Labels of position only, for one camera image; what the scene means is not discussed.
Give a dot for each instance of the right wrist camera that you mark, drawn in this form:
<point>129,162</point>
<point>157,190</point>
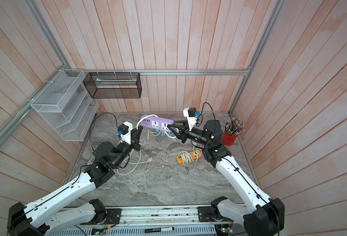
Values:
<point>191,114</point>

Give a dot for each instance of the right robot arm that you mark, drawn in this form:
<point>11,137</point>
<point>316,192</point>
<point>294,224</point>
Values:
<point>259,214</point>

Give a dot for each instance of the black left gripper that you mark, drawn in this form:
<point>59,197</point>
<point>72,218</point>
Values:
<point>135,140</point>

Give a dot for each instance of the black mesh basket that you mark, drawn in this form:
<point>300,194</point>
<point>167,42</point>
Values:
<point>113,85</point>

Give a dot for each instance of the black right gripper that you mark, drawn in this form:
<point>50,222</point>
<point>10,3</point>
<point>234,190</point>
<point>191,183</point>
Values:
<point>184,131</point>

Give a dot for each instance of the white wire mesh shelf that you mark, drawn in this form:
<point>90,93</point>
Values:
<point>67,109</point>

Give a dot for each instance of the bundle of coloured pencils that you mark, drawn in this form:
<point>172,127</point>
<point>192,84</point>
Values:
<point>234,127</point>

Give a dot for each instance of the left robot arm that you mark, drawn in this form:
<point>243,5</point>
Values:
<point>44,217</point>

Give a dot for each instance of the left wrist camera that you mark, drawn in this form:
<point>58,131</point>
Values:
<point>124,132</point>

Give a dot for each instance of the purple power strip with cord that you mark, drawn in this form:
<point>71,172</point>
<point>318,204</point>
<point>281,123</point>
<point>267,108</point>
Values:
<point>151,121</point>

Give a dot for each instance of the teal power strip with cord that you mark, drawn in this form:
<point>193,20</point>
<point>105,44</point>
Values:
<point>156,133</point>

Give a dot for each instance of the orange power strip with cord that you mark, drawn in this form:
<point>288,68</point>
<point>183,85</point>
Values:
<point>185,157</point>

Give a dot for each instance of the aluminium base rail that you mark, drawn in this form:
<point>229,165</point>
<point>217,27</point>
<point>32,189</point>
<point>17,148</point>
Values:
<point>187,220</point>

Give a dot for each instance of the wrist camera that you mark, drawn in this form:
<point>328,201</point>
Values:
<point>191,114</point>
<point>124,132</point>

